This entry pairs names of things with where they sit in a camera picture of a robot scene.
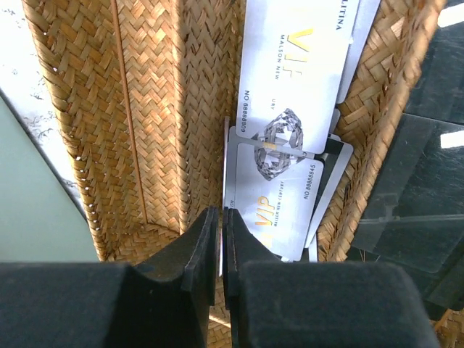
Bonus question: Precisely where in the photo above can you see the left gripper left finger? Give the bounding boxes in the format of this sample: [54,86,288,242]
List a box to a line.
[1,207,218,347]

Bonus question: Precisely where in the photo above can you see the woven wicker organizer tray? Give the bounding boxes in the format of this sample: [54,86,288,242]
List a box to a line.
[21,0,464,348]

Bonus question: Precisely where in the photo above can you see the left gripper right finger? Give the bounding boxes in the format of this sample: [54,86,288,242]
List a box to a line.
[223,209,439,347]

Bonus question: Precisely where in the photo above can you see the silver card from black holder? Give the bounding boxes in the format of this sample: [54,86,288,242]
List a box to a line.
[226,143,324,260]

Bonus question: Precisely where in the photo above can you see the black card holder in tray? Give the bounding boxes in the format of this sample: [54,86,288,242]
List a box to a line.
[347,1,463,320]

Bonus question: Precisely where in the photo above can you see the silver cards in tray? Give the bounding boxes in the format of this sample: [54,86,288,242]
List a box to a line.
[235,0,381,155]

